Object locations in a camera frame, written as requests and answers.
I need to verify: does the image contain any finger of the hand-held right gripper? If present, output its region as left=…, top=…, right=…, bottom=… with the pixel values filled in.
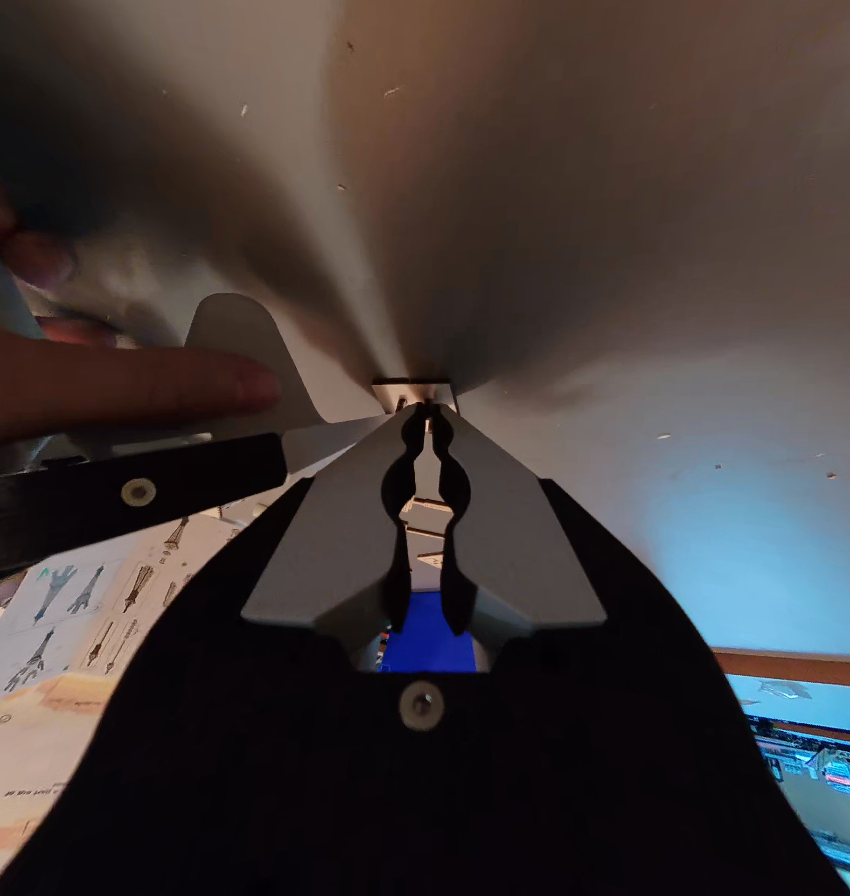
left=282, top=414, right=401, bottom=480
left=82, top=293, right=328, bottom=443

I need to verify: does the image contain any blue plastic bin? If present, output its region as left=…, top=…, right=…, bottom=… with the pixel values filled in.
left=379, top=591, right=478, bottom=673

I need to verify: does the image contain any paper instruction sheet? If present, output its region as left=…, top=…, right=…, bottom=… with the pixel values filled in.
left=0, top=500, right=286, bottom=896

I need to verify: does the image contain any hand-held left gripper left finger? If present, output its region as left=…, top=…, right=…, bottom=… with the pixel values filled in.
left=240, top=402, right=426, bottom=673

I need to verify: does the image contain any small square wooden piece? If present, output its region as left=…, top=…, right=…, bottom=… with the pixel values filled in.
left=371, top=378, right=461, bottom=421

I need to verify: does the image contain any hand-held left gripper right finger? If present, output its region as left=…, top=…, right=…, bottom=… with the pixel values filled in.
left=428, top=402, right=608, bottom=673

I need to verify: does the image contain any person's right hand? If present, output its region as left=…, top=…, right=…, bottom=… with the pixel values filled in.
left=0, top=168, right=283, bottom=450

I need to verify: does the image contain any wooden sheet with cutouts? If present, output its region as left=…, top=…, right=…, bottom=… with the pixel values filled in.
left=399, top=496, right=448, bottom=592

